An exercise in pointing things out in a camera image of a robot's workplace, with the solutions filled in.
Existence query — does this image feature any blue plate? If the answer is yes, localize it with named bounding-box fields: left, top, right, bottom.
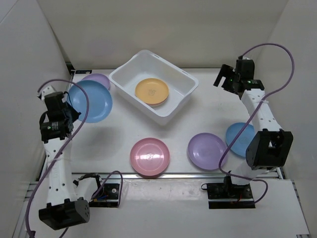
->
left=67, top=80, right=113, bottom=123
left=225, top=122, right=255, bottom=158

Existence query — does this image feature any orange yellow plate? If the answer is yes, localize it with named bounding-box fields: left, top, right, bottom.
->
left=135, top=78, right=169, bottom=105

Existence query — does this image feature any pink plate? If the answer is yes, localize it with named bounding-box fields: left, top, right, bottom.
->
left=130, top=138, right=170, bottom=177
left=148, top=99, right=167, bottom=107

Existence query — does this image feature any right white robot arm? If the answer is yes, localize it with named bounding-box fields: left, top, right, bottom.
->
left=214, top=56, right=293, bottom=198

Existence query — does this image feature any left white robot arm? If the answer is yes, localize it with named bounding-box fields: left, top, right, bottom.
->
left=39, top=86, right=90, bottom=231

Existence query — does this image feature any white plastic bin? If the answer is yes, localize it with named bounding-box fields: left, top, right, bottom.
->
left=109, top=50, right=199, bottom=125

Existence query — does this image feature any white table board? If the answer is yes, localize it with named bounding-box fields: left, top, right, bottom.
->
left=70, top=68, right=249, bottom=174

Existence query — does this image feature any purple plate back left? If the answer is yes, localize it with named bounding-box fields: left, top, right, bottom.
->
left=82, top=73, right=110, bottom=90

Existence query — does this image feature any purple plate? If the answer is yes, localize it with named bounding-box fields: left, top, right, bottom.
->
left=82, top=73, right=110, bottom=90
left=187, top=132, right=227, bottom=171

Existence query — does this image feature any purple plate front right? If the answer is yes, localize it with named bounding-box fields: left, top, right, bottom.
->
left=187, top=132, right=227, bottom=171

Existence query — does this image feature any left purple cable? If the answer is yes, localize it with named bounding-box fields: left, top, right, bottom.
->
left=24, top=79, right=124, bottom=236

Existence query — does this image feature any purple cable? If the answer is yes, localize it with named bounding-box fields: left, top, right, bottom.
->
left=218, top=43, right=295, bottom=204
left=24, top=79, right=124, bottom=236

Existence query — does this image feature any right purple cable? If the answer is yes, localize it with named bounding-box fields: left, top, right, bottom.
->
left=218, top=43, right=295, bottom=204

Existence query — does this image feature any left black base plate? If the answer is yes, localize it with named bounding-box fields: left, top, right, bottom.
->
left=89, top=183, right=120, bottom=208

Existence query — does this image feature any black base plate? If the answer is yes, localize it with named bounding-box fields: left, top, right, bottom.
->
left=201, top=183, right=255, bottom=209
left=89, top=183, right=120, bottom=208

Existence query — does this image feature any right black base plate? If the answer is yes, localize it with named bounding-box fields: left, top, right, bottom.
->
left=201, top=183, right=255, bottom=209

